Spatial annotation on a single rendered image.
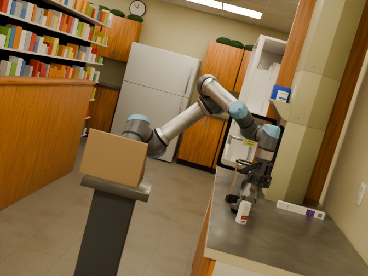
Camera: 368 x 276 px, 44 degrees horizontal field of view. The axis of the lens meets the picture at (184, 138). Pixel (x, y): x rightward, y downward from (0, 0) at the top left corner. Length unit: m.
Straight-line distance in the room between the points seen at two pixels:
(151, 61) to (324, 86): 5.19
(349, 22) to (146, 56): 5.22
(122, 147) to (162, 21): 6.31
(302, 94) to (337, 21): 0.44
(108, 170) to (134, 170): 0.13
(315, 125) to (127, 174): 1.16
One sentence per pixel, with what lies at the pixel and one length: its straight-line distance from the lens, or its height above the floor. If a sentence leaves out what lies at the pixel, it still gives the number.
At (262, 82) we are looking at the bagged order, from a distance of 4.04.
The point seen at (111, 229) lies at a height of 0.71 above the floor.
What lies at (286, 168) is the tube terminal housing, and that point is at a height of 1.14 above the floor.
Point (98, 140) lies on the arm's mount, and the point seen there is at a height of 1.11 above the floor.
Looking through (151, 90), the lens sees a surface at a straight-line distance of 7.62.
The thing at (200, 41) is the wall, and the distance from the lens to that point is 8.25.
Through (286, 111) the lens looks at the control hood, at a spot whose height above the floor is 1.46.
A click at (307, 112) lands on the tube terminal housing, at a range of 2.68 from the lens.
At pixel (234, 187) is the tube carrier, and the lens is 2.36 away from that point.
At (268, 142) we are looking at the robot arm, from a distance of 1.99.
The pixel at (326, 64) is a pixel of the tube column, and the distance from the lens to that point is 2.70.
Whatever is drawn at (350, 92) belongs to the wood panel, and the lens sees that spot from 3.10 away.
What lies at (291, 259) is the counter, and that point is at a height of 0.94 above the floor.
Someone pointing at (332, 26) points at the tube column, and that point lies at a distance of 2.72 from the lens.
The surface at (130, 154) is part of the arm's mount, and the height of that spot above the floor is 1.09.
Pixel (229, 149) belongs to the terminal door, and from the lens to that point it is 3.00.
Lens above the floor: 1.52
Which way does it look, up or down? 8 degrees down
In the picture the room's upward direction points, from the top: 15 degrees clockwise
